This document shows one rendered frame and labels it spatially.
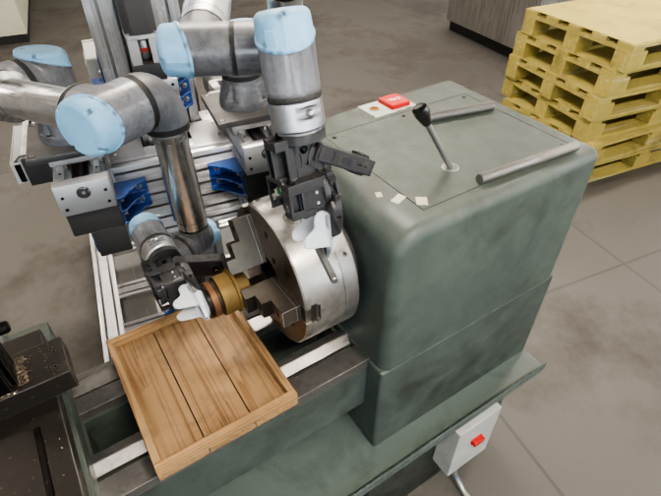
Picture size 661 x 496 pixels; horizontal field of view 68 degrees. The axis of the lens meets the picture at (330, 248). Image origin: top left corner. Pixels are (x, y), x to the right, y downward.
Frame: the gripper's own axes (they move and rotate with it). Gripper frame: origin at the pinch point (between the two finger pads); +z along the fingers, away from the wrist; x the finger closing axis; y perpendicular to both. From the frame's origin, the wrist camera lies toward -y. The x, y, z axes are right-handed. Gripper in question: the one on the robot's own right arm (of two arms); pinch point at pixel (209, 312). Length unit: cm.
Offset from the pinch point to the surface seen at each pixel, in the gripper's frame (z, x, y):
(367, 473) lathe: 23, -54, -24
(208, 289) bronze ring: -2.3, 3.5, -1.5
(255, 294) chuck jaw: 2.6, 2.1, -9.1
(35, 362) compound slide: -11.7, -6.0, 31.5
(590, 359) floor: 18, -108, -155
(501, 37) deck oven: -277, -92, -416
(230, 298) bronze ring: 0.5, 1.7, -4.7
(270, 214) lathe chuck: -2.6, 15.6, -16.5
